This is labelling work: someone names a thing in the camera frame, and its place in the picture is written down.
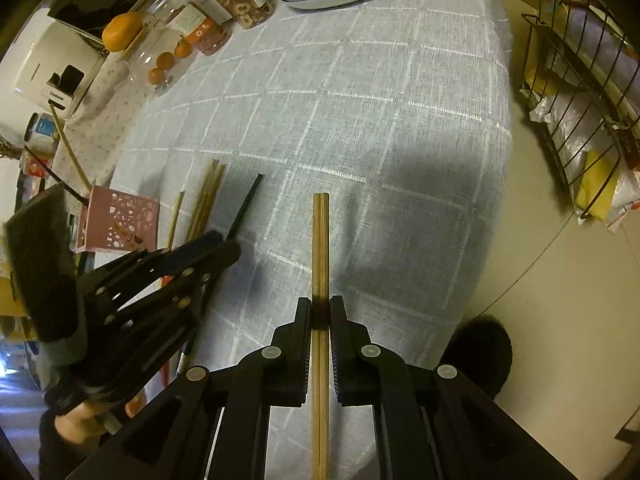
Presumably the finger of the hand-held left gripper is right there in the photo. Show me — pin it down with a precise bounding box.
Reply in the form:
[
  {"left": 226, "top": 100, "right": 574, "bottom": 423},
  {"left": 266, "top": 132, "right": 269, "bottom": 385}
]
[
  {"left": 80, "top": 231, "right": 224, "bottom": 306},
  {"left": 105, "top": 242, "right": 242, "bottom": 341}
]

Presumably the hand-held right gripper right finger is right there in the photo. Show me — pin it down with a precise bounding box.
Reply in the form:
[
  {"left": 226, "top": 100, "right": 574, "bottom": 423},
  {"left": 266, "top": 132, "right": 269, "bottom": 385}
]
[{"left": 328, "top": 296, "right": 578, "bottom": 480}]

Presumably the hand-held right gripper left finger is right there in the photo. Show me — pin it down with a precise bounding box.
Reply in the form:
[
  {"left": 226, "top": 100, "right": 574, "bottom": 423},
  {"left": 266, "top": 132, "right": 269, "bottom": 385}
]
[{"left": 65, "top": 297, "right": 313, "bottom": 480}]

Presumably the black chopstick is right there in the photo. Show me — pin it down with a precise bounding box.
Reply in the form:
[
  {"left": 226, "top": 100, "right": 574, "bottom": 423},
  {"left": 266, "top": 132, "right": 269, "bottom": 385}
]
[
  {"left": 175, "top": 174, "right": 264, "bottom": 378},
  {"left": 25, "top": 147, "right": 91, "bottom": 206}
]

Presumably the pink perforated utensil holder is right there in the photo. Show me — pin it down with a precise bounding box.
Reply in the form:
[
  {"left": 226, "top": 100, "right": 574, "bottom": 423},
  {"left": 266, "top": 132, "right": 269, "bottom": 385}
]
[{"left": 75, "top": 182, "right": 161, "bottom": 255}]

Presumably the person's left forearm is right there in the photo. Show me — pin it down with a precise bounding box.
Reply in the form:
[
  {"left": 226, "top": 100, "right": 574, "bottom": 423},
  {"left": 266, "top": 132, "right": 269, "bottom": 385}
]
[{"left": 37, "top": 410, "right": 116, "bottom": 480}]

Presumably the person's left hand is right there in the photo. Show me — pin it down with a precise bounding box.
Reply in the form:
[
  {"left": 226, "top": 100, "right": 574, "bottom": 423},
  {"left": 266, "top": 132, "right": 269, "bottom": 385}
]
[{"left": 55, "top": 400, "right": 121, "bottom": 443}]

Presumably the white floral cloth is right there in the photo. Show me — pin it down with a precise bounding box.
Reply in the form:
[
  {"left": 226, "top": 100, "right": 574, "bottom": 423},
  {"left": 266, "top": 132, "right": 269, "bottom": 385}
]
[{"left": 50, "top": 50, "right": 166, "bottom": 191}]

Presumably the glass bowl with tangerines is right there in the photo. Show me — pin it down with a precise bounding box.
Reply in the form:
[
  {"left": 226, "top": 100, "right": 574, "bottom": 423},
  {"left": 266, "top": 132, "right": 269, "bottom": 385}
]
[{"left": 117, "top": 0, "right": 201, "bottom": 98}]

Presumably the grey checked tablecloth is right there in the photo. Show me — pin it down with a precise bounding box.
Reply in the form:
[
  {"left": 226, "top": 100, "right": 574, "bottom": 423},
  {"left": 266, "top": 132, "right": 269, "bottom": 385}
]
[{"left": 107, "top": 0, "right": 516, "bottom": 480}]

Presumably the white appliance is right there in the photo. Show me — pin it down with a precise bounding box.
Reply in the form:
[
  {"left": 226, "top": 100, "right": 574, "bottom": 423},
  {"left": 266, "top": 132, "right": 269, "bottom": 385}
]
[{"left": 0, "top": 12, "right": 108, "bottom": 122}]

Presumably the jar with orange label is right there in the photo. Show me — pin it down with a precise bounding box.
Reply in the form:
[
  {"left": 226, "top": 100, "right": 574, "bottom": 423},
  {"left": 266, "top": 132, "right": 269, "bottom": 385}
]
[{"left": 167, "top": 2, "right": 232, "bottom": 57}]

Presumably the large orange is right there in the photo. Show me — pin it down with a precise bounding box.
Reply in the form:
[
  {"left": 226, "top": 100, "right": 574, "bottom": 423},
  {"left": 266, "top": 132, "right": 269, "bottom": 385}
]
[{"left": 102, "top": 12, "right": 146, "bottom": 53}]

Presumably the jar of dried fruit rings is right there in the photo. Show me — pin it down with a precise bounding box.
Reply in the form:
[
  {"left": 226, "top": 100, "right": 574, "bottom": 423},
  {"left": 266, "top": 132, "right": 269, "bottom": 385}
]
[{"left": 215, "top": 0, "right": 276, "bottom": 29}]

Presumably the yellow bag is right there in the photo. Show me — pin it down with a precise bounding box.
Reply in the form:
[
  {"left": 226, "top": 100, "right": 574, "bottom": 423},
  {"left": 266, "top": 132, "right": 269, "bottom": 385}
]
[{"left": 574, "top": 149, "right": 623, "bottom": 222}]

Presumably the white plastic bag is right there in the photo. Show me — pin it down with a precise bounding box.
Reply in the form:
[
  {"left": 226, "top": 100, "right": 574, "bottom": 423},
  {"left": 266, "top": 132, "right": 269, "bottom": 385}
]
[{"left": 529, "top": 90, "right": 603, "bottom": 173}]

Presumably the thin floor cable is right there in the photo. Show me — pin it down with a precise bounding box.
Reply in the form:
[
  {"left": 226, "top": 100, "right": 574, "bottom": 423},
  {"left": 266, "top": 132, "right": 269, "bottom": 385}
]
[{"left": 470, "top": 210, "right": 583, "bottom": 313}]

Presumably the black wire rack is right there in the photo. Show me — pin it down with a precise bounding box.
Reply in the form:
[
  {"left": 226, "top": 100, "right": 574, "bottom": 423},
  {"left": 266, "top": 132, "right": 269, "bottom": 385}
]
[{"left": 520, "top": 0, "right": 640, "bottom": 221}]

